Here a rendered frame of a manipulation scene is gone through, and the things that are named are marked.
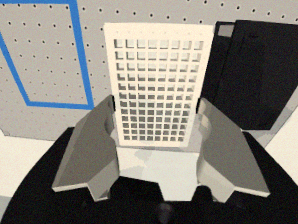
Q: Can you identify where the blue tape outline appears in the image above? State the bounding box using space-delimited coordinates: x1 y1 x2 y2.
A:
0 0 94 110

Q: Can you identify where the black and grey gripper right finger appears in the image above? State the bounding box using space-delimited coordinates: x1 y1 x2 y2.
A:
196 97 298 224

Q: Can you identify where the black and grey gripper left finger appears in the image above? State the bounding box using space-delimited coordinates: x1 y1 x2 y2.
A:
0 95 120 224

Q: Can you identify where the white well plate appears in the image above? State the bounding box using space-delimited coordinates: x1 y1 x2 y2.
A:
104 23 214 147

